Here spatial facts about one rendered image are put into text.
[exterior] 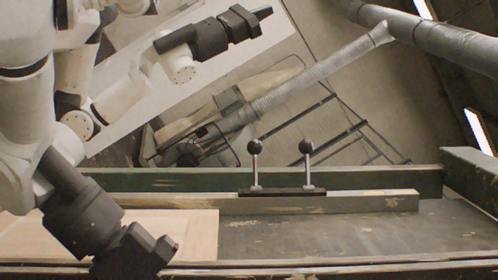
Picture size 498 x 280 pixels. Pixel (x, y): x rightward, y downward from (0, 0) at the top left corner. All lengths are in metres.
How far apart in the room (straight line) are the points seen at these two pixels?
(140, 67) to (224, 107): 5.65
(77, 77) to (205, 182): 0.48
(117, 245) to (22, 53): 0.28
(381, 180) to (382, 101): 8.50
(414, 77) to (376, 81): 0.69
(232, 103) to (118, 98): 5.68
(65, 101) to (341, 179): 0.75
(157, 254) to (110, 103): 0.65
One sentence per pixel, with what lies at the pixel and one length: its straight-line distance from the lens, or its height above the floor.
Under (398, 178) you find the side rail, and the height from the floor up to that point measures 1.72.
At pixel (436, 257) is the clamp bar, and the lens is 0.90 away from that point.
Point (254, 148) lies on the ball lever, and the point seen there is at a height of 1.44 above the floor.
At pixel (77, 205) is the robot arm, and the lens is 0.74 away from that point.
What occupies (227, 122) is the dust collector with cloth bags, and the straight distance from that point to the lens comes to 6.85.
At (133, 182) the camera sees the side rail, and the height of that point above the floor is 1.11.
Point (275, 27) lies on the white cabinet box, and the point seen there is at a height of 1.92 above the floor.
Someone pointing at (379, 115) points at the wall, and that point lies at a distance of 10.16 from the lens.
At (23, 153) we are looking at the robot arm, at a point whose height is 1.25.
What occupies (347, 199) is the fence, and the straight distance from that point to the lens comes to 1.37.
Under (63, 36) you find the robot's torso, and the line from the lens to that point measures 1.00.
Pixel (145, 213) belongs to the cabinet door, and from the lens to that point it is 1.31.
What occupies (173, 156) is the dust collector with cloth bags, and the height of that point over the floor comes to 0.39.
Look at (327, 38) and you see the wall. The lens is 9.64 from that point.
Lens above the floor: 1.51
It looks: 3 degrees down
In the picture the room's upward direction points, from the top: 59 degrees clockwise
